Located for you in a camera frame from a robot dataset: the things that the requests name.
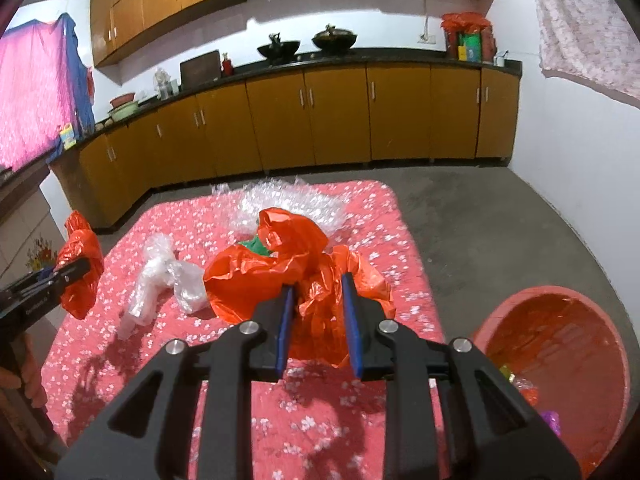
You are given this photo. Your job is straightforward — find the clear plastic bag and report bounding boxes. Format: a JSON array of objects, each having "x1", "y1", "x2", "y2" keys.
[{"x1": 117, "y1": 234, "x2": 209, "y2": 342}]

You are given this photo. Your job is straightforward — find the dark cutting board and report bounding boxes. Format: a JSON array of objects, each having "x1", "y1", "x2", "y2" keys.
[{"x1": 180, "y1": 50, "x2": 222, "y2": 90}]

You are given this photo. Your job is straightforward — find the green basin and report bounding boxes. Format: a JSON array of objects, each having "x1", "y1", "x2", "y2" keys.
[{"x1": 107, "y1": 100, "x2": 141, "y2": 122}]

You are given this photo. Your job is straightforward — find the flat bubble wrap sheet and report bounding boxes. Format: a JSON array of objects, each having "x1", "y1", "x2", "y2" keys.
[{"x1": 211, "y1": 177, "x2": 353, "y2": 241}]

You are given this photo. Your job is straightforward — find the pink floral hanging sheet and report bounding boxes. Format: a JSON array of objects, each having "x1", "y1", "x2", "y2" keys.
[{"x1": 522, "y1": 0, "x2": 640, "y2": 107}]

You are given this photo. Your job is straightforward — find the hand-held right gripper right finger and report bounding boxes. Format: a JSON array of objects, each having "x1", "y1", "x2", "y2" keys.
[{"x1": 341, "y1": 271, "x2": 585, "y2": 480}]

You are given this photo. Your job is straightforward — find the pink and blue hanging cloth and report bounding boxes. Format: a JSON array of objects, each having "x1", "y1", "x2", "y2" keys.
[{"x1": 0, "y1": 12, "x2": 96, "y2": 171}]

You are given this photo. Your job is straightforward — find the person's left hand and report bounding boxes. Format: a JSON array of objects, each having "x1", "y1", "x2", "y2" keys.
[{"x1": 0, "y1": 332, "x2": 49, "y2": 413}]

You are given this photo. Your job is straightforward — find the cream cabinet with flower decal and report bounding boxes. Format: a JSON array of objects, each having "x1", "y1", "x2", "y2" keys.
[{"x1": 0, "y1": 165, "x2": 68, "y2": 311}]

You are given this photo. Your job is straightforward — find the red plastic basket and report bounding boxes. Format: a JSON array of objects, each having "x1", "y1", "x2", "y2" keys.
[{"x1": 472, "y1": 285, "x2": 632, "y2": 480}]

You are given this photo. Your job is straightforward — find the wooden base cabinets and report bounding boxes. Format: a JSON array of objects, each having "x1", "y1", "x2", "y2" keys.
[{"x1": 50, "y1": 62, "x2": 522, "y2": 231}]

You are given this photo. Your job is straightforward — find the black wok with lid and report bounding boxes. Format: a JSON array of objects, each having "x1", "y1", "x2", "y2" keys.
[{"x1": 312, "y1": 24, "x2": 359, "y2": 54}]

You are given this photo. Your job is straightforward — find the green plastic bag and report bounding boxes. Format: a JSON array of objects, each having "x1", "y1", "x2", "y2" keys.
[{"x1": 237, "y1": 236, "x2": 282, "y2": 260}]

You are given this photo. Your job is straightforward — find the clear glass jar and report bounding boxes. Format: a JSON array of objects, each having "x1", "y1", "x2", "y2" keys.
[{"x1": 152, "y1": 66, "x2": 176, "y2": 100}]

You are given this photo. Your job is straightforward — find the green box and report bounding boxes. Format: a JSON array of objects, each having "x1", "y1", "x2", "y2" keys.
[{"x1": 457, "y1": 32, "x2": 482, "y2": 61}]

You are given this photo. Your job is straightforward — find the black wok with handle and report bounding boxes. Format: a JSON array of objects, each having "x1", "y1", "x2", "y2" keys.
[{"x1": 257, "y1": 33, "x2": 302, "y2": 64}]

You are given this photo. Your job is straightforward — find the red wrapped packages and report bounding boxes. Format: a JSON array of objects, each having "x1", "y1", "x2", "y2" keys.
[{"x1": 440, "y1": 11, "x2": 498, "y2": 63}]

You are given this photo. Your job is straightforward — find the red floral tablecloth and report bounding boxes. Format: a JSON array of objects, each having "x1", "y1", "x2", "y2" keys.
[{"x1": 41, "y1": 180, "x2": 448, "y2": 480}]

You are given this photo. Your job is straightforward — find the black kitchen countertop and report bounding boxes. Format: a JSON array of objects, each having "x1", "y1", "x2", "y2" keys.
[{"x1": 47, "y1": 47, "x2": 523, "y2": 162}]

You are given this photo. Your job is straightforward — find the wooden wall cabinets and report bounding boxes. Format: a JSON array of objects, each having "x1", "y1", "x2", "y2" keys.
[{"x1": 90, "y1": 0, "x2": 498, "y2": 68}]

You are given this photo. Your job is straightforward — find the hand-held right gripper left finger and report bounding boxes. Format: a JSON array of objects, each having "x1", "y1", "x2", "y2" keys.
[{"x1": 54, "y1": 284, "x2": 297, "y2": 480}]

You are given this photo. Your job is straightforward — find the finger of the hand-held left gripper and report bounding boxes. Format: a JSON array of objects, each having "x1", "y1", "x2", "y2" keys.
[{"x1": 29, "y1": 258, "x2": 93, "y2": 306}]

